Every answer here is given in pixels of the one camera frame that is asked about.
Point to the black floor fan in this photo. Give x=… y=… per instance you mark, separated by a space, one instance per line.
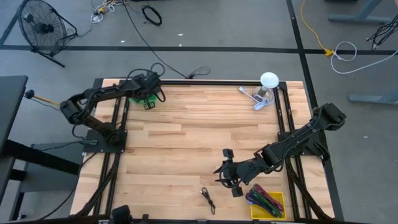
x=43 y=28

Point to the black box-shaped device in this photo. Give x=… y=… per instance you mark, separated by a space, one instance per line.
x=121 y=214

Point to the green plastic basket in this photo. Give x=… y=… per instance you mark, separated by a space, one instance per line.
x=136 y=101

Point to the white round-headed lamp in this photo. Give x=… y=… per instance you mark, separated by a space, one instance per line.
x=269 y=80

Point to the black desk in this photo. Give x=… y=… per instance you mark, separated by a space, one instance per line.
x=12 y=102

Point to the grey desk leg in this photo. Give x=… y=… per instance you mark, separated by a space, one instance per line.
x=357 y=18

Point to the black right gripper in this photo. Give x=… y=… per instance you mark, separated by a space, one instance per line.
x=245 y=171

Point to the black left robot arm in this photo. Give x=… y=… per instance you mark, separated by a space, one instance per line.
x=102 y=91

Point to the yellow plastic basket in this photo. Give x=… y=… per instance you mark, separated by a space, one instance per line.
x=259 y=214

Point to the yellow stick with black knob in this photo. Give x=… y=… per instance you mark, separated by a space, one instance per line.
x=46 y=100

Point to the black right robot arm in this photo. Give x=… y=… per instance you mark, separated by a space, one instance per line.
x=304 y=133

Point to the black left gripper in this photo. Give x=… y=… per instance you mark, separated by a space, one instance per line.
x=147 y=87

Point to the black aluminium table frame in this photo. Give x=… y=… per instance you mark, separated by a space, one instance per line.
x=217 y=82

